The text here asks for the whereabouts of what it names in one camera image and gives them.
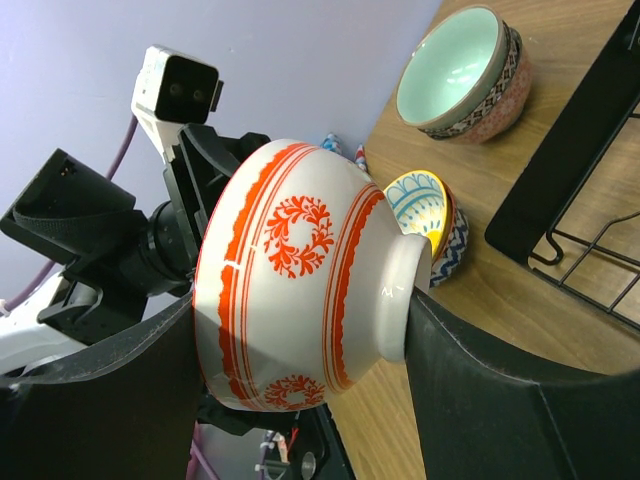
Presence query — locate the mint green bowl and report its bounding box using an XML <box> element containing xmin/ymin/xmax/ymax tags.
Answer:
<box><xmin>396</xmin><ymin>5</ymin><xmax>509</xmax><ymax>129</ymax></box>

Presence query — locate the blue floral cloth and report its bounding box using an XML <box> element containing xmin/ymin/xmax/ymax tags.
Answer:
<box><xmin>320</xmin><ymin>132</ymin><xmax>369</xmax><ymax>173</ymax></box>

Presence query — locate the black wire dish rack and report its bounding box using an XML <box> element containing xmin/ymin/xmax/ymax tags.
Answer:
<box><xmin>484</xmin><ymin>0</ymin><xmax>640</xmax><ymax>334</ymax></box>

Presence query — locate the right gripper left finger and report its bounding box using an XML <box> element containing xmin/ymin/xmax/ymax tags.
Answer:
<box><xmin>1</xmin><ymin>295</ymin><xmax>203</xmax><ymax>479</ymax></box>

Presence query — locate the blue zigzag red bowl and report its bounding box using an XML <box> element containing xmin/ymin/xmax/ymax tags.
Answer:
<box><xmin>430</xmin><ymin>185</ymin><xmax>470</xmax><ymax>287</ymax></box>

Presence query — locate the red white patterned bowl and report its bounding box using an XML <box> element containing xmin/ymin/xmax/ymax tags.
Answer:
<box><xmin>193</xmin><ymin>139</ymin><xmax>432</xmax><ymax>412</ymax></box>

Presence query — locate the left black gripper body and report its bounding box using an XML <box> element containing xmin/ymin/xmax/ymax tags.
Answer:
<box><xmin>1</xmin><ymin>124</ymin><xmax>270</xmax><ymax>345</ymax></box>

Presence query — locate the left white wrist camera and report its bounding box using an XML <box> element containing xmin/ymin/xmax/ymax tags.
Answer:
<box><xmin>131</xmin><ymin>44</ymin><xmax>224</xmax><ymax>163</ymax></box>

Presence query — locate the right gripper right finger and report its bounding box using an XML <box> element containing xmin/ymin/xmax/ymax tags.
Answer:
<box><xmin>405</xmin><ymin>290</ymin><xmax>639</xmax><ymax>479</ymax></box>

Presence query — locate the yellow dotted teal bowl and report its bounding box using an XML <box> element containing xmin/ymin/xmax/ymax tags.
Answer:
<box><xmin>383</xmin><ymin>170</ymin><xmax>450</xmax><ymax>259</ymax></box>

